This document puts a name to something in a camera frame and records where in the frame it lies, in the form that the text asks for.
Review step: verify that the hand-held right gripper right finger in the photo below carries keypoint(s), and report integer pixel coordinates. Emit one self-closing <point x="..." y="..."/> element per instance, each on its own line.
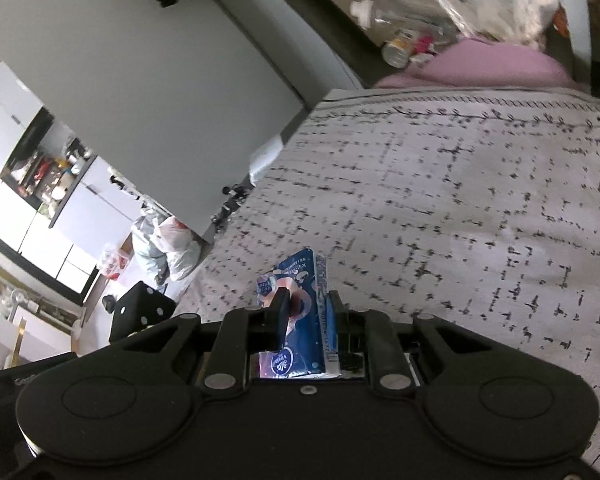
<point x="334" y="322"/>

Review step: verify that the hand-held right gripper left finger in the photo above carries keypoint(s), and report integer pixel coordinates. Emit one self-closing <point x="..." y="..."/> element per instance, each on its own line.
<point x="281" y="310"/>

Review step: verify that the blue tissue packet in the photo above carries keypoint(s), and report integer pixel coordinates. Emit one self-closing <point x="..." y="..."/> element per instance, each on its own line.
<point x="305" y="280"/>

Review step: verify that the white plastic bag red print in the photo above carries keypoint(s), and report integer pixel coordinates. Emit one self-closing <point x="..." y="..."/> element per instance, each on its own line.
<point x="177" y="245"/>

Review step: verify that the black dice stool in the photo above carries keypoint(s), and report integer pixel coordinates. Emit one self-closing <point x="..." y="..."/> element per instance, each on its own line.
<point x="140" y="312"/>

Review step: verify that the grey plastic bag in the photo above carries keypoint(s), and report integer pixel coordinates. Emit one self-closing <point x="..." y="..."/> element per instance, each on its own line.
<point x="147" y="240"/>

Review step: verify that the small black object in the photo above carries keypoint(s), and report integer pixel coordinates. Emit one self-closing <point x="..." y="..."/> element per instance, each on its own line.
<point x="109" y="303"/>

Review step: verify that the white box appliance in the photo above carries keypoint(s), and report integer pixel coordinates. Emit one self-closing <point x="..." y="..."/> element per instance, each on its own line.
<point x="267" y="157"/>

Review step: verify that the white patterned bedsheet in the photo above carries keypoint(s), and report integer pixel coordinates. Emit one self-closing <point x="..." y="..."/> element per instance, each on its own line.
<point x="455" y="210"/>

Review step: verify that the red and white plastic bag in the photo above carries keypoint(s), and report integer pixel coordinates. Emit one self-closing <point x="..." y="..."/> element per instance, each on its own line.
<point x="115" y="262"/>

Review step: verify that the white kitchen counter cabinet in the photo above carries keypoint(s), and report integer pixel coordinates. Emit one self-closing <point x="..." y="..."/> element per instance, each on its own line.
<point x="95" y="200"/>

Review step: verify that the black range hood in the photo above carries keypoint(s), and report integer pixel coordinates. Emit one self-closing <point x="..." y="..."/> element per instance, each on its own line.
<point x="32" y="137"/>

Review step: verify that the black upright panel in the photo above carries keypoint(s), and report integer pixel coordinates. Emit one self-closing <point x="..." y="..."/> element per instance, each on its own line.
<point x="305" y="20"/>

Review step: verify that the pink pillow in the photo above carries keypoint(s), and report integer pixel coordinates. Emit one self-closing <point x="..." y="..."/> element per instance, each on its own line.
<point x="480" y="64"/>

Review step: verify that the clear plastic bottle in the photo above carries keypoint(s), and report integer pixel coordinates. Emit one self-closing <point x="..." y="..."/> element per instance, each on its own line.
<point x="395" y="7"/>

